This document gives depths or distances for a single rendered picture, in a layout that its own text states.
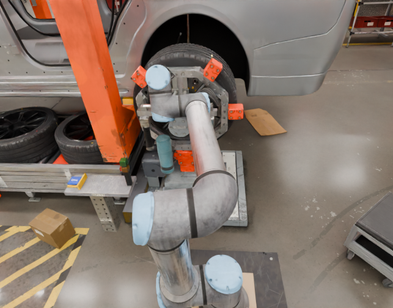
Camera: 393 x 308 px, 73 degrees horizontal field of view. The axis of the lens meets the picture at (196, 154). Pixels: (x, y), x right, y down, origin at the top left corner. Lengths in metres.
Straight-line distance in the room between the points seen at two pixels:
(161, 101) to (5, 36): 1.60
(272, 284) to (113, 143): 1.21
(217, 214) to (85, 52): 1.16
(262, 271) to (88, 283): 1.09
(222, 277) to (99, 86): 1.14
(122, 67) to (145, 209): 1.62
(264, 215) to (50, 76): 1.95
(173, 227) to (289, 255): 1.46
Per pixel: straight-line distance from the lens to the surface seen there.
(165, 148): 1.61
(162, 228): 0.59
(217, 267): 1.14
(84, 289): 1.97
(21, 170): 2.44
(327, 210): 2.31
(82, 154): 2.20
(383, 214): 1.95
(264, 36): 1.92
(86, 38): 1.51
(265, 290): 1.50
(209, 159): 0.72
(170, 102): 1.06
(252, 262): 1.56
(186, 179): 2.06
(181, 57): 1.56
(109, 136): 1.75
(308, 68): 2.05
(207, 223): 0.59
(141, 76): 1.55
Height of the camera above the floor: 1.64
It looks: 38 degrees down
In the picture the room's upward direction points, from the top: 3 degrees counter-clockwise
